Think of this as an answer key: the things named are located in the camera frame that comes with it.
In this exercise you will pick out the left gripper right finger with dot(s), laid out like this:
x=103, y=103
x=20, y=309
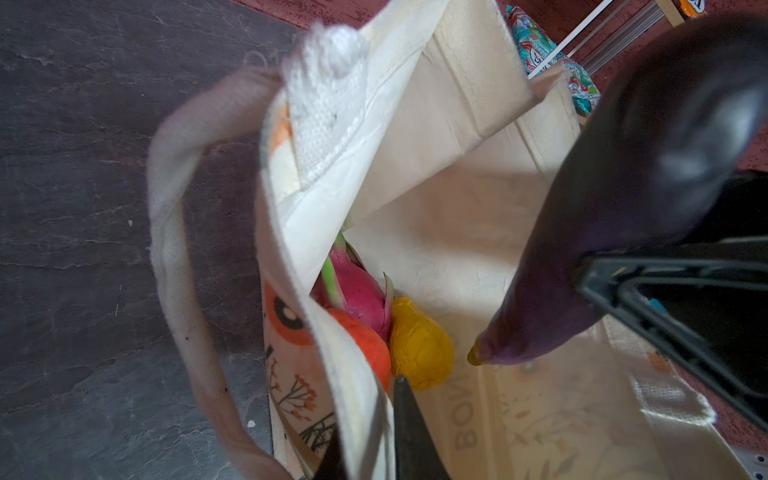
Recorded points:
x=416, y=455

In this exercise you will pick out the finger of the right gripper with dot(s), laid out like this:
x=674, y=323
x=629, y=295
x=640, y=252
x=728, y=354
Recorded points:
x=702, y=305

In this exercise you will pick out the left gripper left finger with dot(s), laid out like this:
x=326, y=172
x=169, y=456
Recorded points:
x=332, y=466

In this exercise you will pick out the yellow lemon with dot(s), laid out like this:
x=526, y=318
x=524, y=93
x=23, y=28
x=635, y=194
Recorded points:
x=420, y=348

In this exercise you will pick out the red tomato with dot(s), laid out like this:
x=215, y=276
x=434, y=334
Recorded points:
x=370, y=343

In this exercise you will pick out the purple eggplant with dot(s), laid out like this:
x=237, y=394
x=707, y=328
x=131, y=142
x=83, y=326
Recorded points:
x=653, y=158

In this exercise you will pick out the pink dragon fruit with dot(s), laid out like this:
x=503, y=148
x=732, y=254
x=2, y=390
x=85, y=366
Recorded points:
x=345, y=284

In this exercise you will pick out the orange Fox's candy bag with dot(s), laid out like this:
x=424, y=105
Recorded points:
x=692, y=8

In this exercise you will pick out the cream canvas tote bag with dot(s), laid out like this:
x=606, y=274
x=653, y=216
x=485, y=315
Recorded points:
x=421, y=138

